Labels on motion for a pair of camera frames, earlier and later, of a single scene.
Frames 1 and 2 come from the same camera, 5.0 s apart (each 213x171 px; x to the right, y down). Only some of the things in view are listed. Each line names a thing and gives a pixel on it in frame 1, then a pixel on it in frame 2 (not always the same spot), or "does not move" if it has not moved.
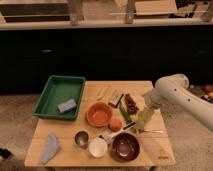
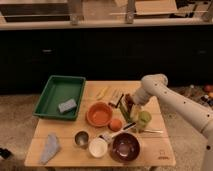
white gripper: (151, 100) -> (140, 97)
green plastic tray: (60, 97) does not move
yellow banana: (103, 93) does not move
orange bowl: (99, 114) does not move
